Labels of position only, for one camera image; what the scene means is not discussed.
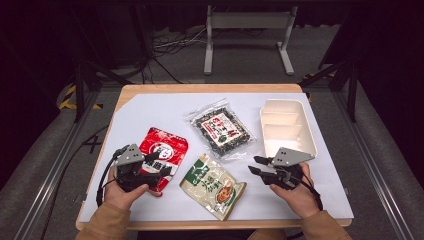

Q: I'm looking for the person's tan jacket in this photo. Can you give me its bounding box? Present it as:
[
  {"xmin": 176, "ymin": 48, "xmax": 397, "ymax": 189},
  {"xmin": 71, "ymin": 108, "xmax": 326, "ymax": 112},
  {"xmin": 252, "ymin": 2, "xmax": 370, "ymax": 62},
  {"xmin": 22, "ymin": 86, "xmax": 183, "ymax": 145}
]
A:
[{"xmin": 248, "ymin": 229, "xmax": 288, "ymax": 240}]

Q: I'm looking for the white plastic container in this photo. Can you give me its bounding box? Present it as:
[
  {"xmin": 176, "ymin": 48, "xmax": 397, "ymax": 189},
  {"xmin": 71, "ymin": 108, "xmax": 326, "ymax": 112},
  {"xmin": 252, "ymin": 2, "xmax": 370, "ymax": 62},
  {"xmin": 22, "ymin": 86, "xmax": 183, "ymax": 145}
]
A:
[{"xmin": 259, "ymin": 98, "xmax": 318, "ymax": 160}]

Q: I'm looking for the person's left hand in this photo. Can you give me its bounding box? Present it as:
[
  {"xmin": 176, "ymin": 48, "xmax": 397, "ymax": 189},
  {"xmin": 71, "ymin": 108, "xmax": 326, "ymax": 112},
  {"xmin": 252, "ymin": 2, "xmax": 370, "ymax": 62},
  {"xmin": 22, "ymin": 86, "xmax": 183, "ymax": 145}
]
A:
[{"xmin": 103, "ymin": 165, "xmax": 163, "ymax": 212}]

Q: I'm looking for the person's right hand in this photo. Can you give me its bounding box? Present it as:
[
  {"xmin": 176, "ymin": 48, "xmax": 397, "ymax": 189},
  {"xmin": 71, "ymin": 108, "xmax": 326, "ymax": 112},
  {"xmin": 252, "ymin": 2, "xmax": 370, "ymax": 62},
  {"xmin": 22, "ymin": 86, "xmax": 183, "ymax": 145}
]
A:
[{"xmin": 269, "ymin": 162, "xmax": 322, "ymax": 220}]

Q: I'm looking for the black metal stand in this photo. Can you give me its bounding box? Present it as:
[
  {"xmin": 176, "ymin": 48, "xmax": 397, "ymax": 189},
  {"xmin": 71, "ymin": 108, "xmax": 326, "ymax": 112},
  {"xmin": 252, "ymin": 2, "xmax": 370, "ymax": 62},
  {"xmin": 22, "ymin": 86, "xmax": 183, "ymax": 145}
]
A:
[
  {"xmin": 299, "ymin": 59, "xmax": 359, "ymax": 123},
  {"xmin": 71, "ymin": 49, "xmax": 134, "ymax": 123}
]

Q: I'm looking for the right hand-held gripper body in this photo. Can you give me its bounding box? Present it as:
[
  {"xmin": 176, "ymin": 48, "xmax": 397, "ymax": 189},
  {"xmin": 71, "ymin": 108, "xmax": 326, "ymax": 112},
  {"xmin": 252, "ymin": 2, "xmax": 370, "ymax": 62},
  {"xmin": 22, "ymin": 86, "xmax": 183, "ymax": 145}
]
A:
[{"xmin": 263, "ymin": 146, "xmax": 316, "ymax": 192}]

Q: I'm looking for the bundle of floor cables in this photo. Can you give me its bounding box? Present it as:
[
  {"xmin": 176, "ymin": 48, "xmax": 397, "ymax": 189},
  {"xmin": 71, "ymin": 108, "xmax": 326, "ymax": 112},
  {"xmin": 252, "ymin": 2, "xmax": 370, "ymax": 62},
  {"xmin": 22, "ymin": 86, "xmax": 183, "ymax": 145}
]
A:
[{"xmin": 143, "ymin": 28, "xmax": 209, "ymax": 84}]

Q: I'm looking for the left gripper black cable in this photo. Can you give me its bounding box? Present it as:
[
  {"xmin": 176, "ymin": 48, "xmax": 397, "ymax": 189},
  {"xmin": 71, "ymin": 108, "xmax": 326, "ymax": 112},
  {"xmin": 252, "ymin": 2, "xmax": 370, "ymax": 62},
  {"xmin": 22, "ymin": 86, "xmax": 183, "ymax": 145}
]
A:
[{"xmin": 95, "ymin": 144, "xmax": 131, "ymax": 208}]

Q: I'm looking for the clear seaweed packet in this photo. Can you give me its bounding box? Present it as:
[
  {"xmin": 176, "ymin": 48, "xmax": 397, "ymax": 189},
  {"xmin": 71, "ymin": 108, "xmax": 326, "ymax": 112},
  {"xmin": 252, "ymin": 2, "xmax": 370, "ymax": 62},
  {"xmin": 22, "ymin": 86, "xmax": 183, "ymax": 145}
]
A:
[{"xmin": 185, "ymin": 98, "xmax": 258, "ymax": 163}]

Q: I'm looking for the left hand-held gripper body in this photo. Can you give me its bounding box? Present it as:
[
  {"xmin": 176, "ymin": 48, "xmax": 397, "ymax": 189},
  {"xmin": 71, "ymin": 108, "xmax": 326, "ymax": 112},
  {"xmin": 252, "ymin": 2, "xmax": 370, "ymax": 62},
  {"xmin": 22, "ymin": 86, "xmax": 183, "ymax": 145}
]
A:
[{"xmin": 113, "ymin": 143, "xmax": 161, "ymax": 194}]

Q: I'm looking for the pale green snack packet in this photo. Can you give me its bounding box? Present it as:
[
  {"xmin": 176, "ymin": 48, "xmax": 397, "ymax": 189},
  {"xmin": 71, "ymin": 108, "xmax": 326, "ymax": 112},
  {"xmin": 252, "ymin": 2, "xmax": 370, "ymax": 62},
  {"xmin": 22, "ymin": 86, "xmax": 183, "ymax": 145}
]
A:
[{"xmin": 179, "ymin": 153, "xmax": 248, "ymax": 222}]

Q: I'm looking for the white metal stand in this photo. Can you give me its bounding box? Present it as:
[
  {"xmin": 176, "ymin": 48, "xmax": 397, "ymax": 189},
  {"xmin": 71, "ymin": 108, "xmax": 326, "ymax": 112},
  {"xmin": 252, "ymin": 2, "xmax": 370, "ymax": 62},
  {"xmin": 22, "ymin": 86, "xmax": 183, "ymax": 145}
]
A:
[{"xmin": 203, "ymin": 4, "xmax": 299, "ymax": 76}]

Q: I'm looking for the red snack packet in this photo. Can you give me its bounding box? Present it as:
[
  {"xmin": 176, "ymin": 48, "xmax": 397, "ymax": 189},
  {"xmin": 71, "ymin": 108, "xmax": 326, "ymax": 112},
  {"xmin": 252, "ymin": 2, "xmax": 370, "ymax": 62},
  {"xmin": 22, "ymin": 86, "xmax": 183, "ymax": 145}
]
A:
[{"xmin": 138, "ymin": 126, "xmax": 190, "ymax": 198}]

